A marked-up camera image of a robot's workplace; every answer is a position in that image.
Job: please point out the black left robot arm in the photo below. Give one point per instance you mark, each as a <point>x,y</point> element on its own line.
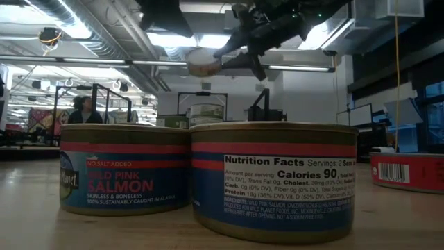
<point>166,17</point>

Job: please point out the blue pink salmon can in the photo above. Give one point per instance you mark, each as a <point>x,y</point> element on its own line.
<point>274,213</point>
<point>125,185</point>

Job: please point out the colourful cloth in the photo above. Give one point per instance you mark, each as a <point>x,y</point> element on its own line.
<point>41,119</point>

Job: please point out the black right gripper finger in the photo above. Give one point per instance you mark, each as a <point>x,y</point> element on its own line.
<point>230,45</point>
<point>258,67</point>

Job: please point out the white board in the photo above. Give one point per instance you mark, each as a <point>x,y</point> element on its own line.
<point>360,114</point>

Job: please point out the black stand with box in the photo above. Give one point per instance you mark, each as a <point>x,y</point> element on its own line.
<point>265,104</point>

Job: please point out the black ceiling camera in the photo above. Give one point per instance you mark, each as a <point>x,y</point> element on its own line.
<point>49,35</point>

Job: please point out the bright ceiling light panel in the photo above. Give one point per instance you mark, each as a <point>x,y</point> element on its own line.
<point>166,41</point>

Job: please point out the red seafood can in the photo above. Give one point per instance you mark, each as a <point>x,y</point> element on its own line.
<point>409,172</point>

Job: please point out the person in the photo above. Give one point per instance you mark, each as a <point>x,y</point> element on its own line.
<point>85,112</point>

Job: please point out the blue-lit window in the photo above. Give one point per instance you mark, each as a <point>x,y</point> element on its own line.
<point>435,114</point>

